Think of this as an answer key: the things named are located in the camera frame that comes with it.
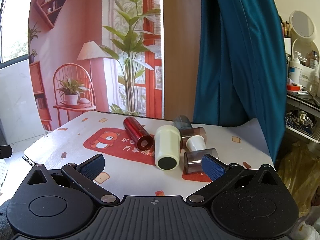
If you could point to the yellow plastic bag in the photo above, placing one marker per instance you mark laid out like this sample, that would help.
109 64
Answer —
297 175

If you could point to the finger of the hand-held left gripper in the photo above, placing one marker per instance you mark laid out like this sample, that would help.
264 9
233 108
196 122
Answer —
5 151

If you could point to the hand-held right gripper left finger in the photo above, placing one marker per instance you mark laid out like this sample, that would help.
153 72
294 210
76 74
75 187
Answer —
92 168

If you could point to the white pump bottle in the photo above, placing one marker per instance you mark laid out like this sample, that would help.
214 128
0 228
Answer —
295 71

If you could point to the shiny foil packets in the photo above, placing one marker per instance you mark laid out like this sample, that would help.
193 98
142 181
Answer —
298 121

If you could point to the teal curtain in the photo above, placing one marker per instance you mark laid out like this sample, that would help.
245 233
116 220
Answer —
237 67

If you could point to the cream cup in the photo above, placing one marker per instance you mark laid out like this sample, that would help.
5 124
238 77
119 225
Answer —
166 145

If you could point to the window frame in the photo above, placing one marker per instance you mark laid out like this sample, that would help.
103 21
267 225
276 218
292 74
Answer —
5 30

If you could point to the red metal cup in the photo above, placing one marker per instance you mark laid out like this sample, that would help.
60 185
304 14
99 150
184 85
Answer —
136 130

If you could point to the orange box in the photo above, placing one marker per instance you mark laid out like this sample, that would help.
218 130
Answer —
293 87

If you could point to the wall poster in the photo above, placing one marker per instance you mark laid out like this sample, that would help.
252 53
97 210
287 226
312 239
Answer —
82 42

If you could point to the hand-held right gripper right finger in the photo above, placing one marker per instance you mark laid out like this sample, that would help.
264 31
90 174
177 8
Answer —
213 168

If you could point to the small white cup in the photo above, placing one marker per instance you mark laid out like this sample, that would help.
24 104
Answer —
196 143

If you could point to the grey translucent cup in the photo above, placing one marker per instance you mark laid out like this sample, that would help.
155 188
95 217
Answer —
182 122

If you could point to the brown translucent cup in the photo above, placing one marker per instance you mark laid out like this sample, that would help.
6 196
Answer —
198 132

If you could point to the white perforated panel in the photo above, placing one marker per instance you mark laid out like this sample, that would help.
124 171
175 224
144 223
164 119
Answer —
3 173

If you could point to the round white mirror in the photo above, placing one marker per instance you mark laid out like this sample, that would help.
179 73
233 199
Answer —
303 25

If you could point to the white plastic bag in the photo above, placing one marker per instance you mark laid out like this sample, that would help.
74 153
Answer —
308 230

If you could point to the printed bear table mat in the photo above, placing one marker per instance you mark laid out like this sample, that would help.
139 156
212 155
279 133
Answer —
75 155

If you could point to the wooden board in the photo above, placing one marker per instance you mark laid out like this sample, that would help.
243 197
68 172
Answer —
181 55

